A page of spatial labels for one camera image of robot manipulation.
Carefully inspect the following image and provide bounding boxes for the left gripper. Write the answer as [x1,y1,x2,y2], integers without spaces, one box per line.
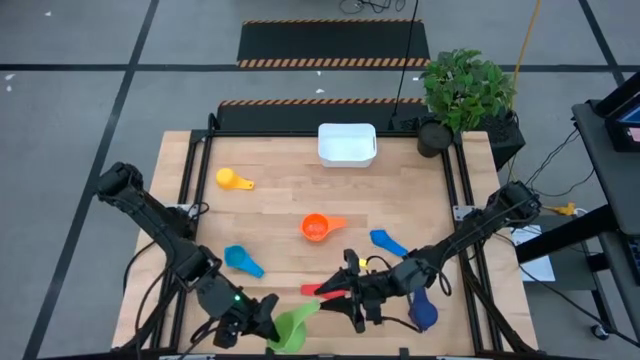
[213,292,281,350]

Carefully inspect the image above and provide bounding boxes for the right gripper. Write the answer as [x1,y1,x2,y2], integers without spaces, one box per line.
[313,248,401,334]

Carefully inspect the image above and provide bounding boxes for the red measuring cup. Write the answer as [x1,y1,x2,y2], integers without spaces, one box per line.
[300,282,347,301]

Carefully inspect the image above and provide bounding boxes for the green measuring cup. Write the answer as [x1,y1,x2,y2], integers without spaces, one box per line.
[266,299,321,354]

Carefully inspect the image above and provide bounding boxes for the light blue measuring cup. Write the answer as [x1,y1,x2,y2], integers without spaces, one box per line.
[223,244,265,279]

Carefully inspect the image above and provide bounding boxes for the small blue measuring cup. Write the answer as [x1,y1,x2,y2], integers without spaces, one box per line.
[369,229,409,258]

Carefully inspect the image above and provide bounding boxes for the orange measuring cup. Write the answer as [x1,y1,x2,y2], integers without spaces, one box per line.
[300,213,348,243]

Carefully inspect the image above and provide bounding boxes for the dark purple-blue measuring cup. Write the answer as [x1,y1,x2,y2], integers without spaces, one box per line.
[408,287,439,332]

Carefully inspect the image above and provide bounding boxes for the yellow measuring cup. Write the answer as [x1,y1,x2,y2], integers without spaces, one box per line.
[215,167,255,192]

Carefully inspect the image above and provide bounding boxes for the white plastic basket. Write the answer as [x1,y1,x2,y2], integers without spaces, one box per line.
[317,122,378,169]

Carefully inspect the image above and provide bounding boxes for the black plant pot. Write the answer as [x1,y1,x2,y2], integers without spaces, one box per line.
[416,119,455,159]

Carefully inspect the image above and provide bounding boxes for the short striped black floor mat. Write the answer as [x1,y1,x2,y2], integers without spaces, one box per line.
[215,97,431,133]

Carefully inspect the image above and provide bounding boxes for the white paper sheet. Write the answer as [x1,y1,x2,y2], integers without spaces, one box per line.
[509,223,557,284]

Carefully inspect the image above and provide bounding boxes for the yellow power plug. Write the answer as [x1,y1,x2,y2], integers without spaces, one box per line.
[542,202,577,217]

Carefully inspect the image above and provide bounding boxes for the green leafy plant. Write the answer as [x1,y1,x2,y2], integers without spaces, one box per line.
[419,47,517,134]

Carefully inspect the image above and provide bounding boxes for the long striped black floor mat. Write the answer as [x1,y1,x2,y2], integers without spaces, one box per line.
[236,18,431,70]

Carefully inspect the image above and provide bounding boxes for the black side desk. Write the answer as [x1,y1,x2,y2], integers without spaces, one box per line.
[514,99,640,351]

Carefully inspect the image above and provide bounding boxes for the laptop computer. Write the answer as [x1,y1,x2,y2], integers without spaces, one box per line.
[594,72,640,154]

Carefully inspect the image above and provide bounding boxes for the black table frame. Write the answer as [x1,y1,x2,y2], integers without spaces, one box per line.
[112,112,540,357]

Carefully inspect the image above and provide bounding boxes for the thin black hanging cable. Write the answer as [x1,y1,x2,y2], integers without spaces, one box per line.
[391,0,420,120]

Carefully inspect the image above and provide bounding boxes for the coiled black floor cable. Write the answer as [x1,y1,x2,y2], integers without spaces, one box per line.
[339,0,407,15]

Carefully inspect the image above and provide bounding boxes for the yellow cable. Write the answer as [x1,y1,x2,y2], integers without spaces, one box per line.
[507,0,544,184]

